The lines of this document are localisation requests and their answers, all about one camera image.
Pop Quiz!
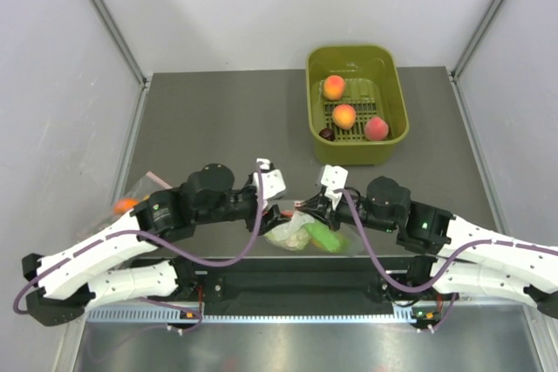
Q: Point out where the dark fake plum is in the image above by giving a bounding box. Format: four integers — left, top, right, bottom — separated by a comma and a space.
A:
318, 127, 336, 142

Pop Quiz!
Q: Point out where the fake orange fruit in bag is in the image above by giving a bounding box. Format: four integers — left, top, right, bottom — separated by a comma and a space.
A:
112, 198, 139, 215

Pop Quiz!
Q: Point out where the fake green cucumber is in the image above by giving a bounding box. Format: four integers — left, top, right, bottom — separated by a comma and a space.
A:
303, 222, 343, 254

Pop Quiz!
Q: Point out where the fake peach pink right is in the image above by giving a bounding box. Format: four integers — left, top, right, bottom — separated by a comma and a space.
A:
364, 116, 390, 141

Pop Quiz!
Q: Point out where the fake peach middle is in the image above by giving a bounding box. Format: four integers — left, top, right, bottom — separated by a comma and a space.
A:
331, 104, 357, 131

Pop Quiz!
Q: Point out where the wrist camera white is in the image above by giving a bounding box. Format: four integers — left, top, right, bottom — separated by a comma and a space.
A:
252, 158, 287, 200
316, 165, 348, 210

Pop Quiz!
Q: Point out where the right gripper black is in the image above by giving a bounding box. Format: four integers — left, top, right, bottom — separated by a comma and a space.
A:
298, 190, 397, 233

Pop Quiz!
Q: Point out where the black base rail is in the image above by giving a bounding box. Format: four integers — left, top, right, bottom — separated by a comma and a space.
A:
147, 257, 441, 315

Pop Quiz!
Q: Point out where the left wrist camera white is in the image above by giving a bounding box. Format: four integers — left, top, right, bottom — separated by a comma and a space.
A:
252, 158, 287, 200

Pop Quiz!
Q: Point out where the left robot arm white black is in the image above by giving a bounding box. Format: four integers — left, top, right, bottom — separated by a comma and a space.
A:
13, 159, 287, 327

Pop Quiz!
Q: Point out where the fake peach back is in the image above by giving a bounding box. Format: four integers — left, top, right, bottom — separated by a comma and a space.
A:
323, 75, 346, 101

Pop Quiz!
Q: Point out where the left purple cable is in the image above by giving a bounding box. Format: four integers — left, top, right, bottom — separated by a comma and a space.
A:
12, 162, 267, 334

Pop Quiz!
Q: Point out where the clear zip bag red seal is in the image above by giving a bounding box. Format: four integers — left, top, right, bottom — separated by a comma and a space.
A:
263, 200, 364, 257

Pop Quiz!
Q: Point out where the grey slotted cable duct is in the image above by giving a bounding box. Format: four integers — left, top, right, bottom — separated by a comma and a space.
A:
86, 305, 441, 324

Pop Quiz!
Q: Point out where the olive green plastic basin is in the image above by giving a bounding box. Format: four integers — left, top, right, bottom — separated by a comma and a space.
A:
306, 44, 410, 166

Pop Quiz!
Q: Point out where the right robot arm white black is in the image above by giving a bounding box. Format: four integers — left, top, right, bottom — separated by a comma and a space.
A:
298, 177, 557, 318

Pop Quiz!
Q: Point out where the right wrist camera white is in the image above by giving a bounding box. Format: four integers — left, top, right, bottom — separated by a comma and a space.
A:
316, 165, 348, 210

